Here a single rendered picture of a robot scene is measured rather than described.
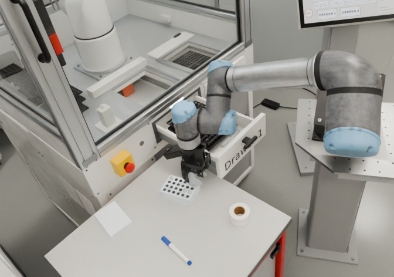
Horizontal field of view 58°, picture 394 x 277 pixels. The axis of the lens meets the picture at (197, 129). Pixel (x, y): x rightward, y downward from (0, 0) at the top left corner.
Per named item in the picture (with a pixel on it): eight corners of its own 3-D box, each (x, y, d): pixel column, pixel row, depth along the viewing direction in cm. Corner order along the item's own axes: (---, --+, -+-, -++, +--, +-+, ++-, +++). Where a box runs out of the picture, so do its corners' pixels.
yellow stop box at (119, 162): (137, 167, 134) (132, 154, 130) (122, 179, 131) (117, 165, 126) (128, 161, 137) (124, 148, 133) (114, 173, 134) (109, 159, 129)
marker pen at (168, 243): (192, 263, 111) (192, 260, 110) (189, 266, 110) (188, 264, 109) (165, 237, 119) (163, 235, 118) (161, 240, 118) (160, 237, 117)
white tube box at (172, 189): (200, 189, 133) (199, 182, 130) (190, 206, 127) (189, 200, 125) (172, 181, 137) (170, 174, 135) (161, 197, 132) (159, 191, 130)
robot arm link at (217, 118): (235, 96, 102) (198, 95, 104) (232, 135, 101) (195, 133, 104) (238, 100, 109) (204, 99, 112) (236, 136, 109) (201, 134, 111)
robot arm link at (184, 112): (194, 115, 101) (166, 113, 103) (199, 142, 108) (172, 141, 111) (200, 98, 107) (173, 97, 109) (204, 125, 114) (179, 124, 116)
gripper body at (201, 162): (203, 179, 119) (198, 154, 111) (180, 174, 122) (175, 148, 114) (211, 164, 124) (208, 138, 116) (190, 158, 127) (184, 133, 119)
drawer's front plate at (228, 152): (265, 134, 142) (265, 112, 135) (221, 179, 127) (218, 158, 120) (262, 132, 143) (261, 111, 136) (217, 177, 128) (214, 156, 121)
